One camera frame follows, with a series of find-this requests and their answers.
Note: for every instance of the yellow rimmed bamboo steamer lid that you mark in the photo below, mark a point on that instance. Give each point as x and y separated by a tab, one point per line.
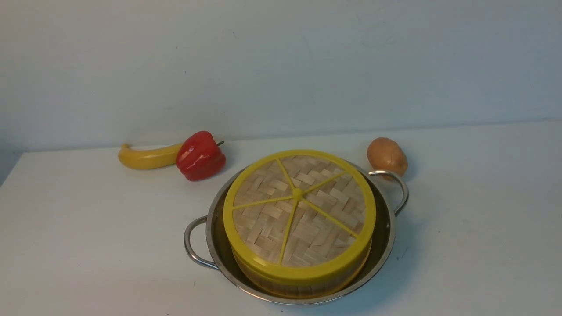
300	216

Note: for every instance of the yellow rimmed bamboo steamer basket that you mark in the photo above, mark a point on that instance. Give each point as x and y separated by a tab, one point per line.
312	289

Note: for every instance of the stainless steel pot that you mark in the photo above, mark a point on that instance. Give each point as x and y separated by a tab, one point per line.
223	260

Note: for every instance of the red bell pepper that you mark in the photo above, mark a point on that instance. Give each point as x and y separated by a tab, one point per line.
200	157

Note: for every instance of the brown potato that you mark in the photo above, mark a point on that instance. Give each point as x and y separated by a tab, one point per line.
385	154

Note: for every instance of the yellow banana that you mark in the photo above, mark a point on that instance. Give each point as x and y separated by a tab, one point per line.
148	159

